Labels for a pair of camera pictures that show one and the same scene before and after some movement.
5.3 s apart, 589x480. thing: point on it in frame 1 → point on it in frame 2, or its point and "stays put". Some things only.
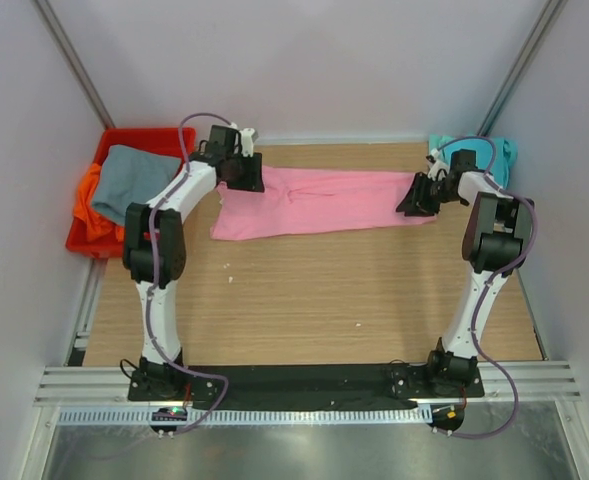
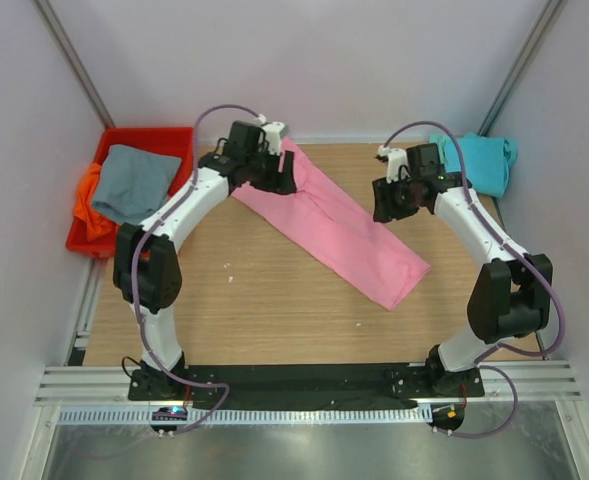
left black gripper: x=253 y=180 → x=279 y=182
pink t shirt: x=302 y=200 → x=379 y=271
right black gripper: x=415 y=203 stays put
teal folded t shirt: x=495 y=156 stays put
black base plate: x=332 y=382 stays put
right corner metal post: x=522 y=65 stays put
